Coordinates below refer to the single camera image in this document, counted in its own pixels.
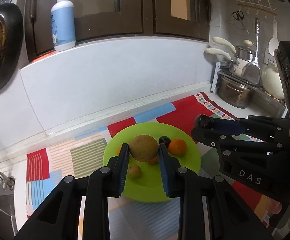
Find white ceramic pot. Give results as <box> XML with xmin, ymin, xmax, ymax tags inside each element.
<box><xmin>261</xmin><ymin>62</ymin><xmax>285</xmax><ymax>100</ymax></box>

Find steel stock pot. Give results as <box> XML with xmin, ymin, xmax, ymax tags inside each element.
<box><xmin>217</xmin><ymin>76</ymin><xmax>254</xmax><ymax>109</ymax></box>

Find tan round fruit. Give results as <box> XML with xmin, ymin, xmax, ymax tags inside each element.
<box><xmin>129</xmin><ymin>134</ymin><xmax>158</xmax><ymax>162</ymax></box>

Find dark plum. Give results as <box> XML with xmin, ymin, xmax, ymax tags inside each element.
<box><xmin>158</xmin><ymin>136</ymin><xmax>171</xmax><ymax>148</ymax></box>

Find white rice paddle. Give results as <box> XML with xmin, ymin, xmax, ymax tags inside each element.
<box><xmin>268</xmin><ymin>18</ymin><xmax>279</xmax><ymax>55</ymax></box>

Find white handled saucepan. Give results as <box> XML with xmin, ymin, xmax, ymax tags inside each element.
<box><xmin>204</xmin><ymin>37</ymin><xmax>255</xmax><ymax>77</ymax></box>

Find small orange mandarin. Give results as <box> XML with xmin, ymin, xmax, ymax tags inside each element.
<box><xmin>116</xmin><ymin>146</ymin><xmax>122</xmax><ymax>155</ymax></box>

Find thin gooseneck faucet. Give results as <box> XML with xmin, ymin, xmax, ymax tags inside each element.
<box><xmin>0</xmin><ymin>172</ymin><xmax>15</xmax><ymax>190</ymax></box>

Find black scissors on wall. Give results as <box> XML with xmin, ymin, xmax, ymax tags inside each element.
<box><xmin>232</xmin><ymin>10</ymin><xmax>248</xmax><ymax>32</ymax></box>

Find small orange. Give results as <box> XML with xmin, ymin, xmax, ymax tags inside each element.
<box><xmin>128</xmin><ymin>165</ymin><xmax>142</xmax><ymax>179</ymax></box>

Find steel sink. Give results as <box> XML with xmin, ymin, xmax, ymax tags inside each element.
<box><xmin>0</xmin><ymin>186</ymin><xmax>18</xmax><ymax>239</ymax></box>

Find orange with stem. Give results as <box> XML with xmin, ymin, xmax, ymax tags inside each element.
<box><xmin>148</xmin><ymin>155</ymin><xmax>158</xmax><ymax>165</ymax></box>

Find metal spatula turner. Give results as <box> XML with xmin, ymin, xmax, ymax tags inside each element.
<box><xmin>241</xmin><ymin>17</ymin><xmax>261</xmax><ymax>85</ymax></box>

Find colourful patchwork cloth mat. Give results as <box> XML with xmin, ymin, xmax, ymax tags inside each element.
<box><xmin>26</xmin><ymin>92</ymin><xmax>269</xmax><ymax>239</ymax></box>

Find white metal shelf rack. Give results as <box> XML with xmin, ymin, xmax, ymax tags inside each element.
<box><xmin>210</xmin><ymin>62</ymin><xmax>287</xmax><ymax>118</ymax></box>

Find large orange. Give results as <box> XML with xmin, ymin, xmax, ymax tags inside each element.
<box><xmin>168</xmin><ymin>139</ymin><xmax>187</xmax><ymax>157</ymax></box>

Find black frying pan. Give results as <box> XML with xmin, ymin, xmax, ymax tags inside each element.
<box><xmin>0</xmin><ymin>3</ymin><xmax>24</xmax><ymax>90</ymax></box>

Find white blue pump bottle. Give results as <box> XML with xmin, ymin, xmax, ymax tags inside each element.
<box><xmin>51</xmin><ymin>0</ymin><xmax>76</xmax><ymax>52</ymax></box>

